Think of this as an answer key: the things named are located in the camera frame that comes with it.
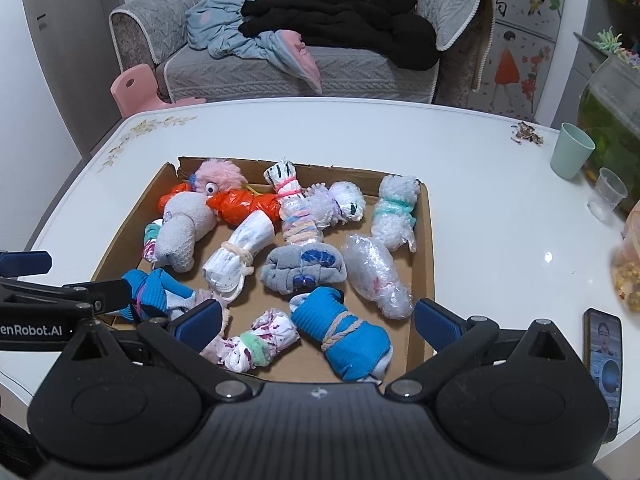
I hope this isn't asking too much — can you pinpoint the blue sock bundle purple band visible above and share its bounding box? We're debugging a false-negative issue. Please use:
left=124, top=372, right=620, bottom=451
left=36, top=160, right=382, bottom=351
left=119, top=269, right=196, bottom=322

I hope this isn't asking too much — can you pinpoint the blue sock beige tie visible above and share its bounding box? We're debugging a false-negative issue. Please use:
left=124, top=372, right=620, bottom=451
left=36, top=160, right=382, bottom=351
left=288, top=286, right=394, bottom=385

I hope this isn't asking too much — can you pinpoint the white sock teal band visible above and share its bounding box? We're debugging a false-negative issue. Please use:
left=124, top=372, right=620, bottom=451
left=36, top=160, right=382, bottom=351
left=371, top=174, right=420, bottom=252

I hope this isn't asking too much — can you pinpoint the white green striped sock roll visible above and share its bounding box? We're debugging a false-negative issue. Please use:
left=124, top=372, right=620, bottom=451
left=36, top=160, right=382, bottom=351
left=264, top=158, right=302, bottom=200

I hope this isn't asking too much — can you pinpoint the snack bag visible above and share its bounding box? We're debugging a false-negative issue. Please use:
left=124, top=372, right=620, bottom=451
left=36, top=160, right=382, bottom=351
left=611, top=204, right=640, bottom=312

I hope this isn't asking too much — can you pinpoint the mint green cup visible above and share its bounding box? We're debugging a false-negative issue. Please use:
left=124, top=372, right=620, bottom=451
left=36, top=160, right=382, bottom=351
left=550, top=122, right=596, bottom=180

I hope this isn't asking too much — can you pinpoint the brown cardboard box tray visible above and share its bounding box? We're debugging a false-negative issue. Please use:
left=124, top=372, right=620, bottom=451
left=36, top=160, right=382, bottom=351
left=92, top=157, right=435, bottom=384

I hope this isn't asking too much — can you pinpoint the clear plastic cup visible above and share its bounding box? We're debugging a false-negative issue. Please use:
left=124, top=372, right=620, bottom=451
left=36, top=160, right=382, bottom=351
left=587, top=167, right=628, bottom=222

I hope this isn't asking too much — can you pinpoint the pink plastic chair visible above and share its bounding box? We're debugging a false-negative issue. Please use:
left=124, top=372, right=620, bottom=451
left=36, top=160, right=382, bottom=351
left=111, top=64, right=206, bottom=118

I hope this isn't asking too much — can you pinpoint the pastel striped sock roll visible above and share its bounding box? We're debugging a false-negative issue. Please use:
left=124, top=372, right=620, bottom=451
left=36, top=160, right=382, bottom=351
left=279, top=194, right=323, bottom=245

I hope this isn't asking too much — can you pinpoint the light blue blanket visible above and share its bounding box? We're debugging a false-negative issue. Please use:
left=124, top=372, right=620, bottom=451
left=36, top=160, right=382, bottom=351
left=185, top=0, right=324, bottom=96

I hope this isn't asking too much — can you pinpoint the pink fuzzy googly-eyed sock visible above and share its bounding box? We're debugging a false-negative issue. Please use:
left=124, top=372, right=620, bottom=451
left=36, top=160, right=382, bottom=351
left=189, top=158, right=247, bottom=196

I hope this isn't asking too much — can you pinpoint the grey-white sock bead tie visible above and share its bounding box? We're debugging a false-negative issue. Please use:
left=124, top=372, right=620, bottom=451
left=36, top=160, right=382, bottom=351
left=153, top=192, right=217, bottom=273

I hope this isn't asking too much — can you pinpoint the crumbs pile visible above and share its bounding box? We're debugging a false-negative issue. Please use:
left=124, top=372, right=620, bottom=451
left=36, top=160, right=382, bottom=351
left=511, top=122, right=544, bottom=146

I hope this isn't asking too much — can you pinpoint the white fuzzy sock ball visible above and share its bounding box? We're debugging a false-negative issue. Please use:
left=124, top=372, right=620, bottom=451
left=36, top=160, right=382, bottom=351
left=304, top=181, right=367, bottom=231

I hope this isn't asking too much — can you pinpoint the white ribbed sock roll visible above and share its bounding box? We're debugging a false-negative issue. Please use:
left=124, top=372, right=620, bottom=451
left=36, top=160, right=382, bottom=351
left=202, top=210, right=274, bottom=304

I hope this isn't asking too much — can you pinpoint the grey sofa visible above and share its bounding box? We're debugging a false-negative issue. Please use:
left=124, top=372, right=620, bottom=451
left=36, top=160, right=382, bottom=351
left=108, top=0, right=495, bottom=106

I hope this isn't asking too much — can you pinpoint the orange shiny bundle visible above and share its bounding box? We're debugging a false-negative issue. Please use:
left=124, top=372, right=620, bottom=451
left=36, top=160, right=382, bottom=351
left=158, top=182, right=193, bottom=217
left=206, top=188, right=280, bottom=226

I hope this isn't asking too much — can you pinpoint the grey sock roll blue print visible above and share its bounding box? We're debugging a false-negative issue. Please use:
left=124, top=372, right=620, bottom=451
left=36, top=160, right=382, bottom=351
left=259, top=243, right=347, bottom=296

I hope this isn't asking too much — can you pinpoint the glass fish tank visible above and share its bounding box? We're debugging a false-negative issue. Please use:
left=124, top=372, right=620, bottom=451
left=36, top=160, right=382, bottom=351
left=577, top=56, right=640, bottom=214

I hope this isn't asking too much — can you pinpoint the black clothing pile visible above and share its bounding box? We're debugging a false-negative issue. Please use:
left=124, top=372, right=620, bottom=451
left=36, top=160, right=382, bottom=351
left=239, top=0, right=440, bottom=70

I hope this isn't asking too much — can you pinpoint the smartphone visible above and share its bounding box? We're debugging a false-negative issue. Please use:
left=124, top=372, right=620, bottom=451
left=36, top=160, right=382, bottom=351
left=584, top=308, right=623, bottom=442

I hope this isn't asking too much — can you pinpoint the white pink-speckled green sock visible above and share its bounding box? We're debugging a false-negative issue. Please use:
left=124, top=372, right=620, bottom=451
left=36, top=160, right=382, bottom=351
left=200, top=308, right=299, bottom=373

